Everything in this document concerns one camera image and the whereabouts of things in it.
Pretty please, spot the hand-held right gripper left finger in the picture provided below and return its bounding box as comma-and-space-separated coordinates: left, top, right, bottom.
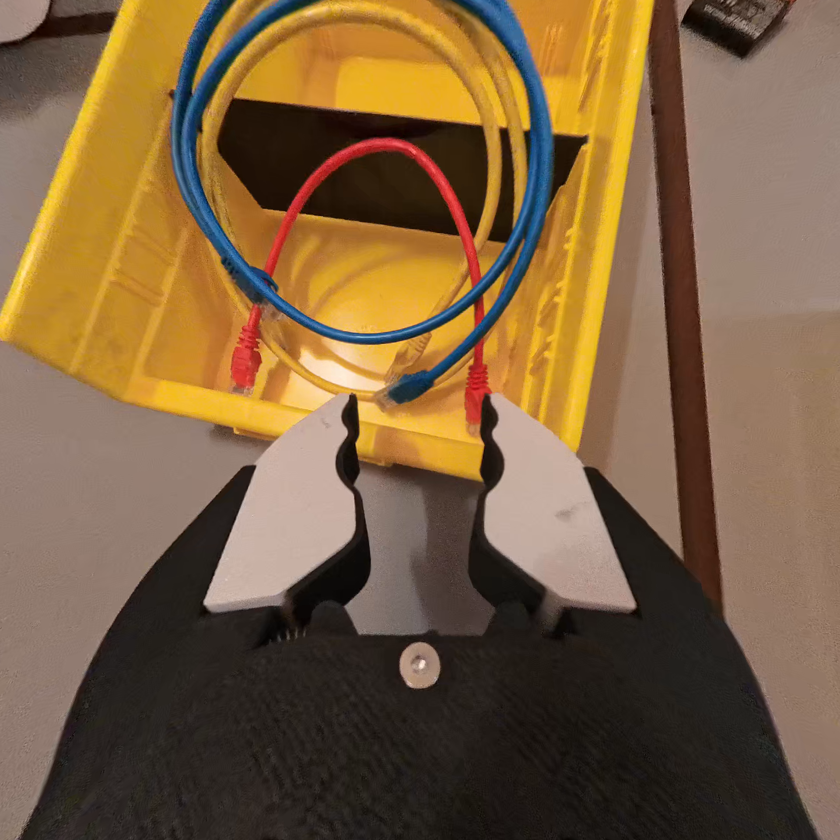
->
203, 394, 372, 632

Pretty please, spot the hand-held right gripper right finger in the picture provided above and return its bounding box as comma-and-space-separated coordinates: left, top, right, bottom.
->
469, 393, 638, 635

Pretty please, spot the red network cable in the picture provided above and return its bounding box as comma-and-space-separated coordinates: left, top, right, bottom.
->
230, 138, 493, 435

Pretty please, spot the blue network cable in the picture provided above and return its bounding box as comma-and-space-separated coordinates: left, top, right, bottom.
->
169, 0, 557, 406

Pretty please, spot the yellow plastic bin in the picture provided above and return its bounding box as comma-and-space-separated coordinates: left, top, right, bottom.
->
0, 0, 657, 484

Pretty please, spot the yellow network cable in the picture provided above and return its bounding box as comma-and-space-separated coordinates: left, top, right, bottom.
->
197, 0, 534, 413

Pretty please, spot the grey desk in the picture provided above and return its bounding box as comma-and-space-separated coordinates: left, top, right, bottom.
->
0, 13, 686, 840
676, 0, 840, 802

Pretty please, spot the black bin divider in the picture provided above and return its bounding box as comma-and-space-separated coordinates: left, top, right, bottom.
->
217, 98, 589, 245

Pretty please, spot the black box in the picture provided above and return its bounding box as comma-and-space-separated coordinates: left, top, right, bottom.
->
681, 0, 793, 58

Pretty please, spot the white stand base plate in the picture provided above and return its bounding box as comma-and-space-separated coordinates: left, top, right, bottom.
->
0, 0, 52, 44

